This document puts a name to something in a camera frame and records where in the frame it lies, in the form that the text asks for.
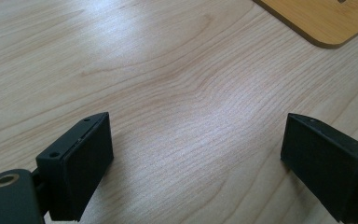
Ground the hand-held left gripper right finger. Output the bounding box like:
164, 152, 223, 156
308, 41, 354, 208
280, 112, 358, 224

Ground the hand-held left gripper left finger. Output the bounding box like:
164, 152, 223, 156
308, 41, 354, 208
35, 112, 115, 222

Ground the bamboo wooden coaster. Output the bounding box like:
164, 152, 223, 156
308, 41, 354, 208
252, 0, 358, 49

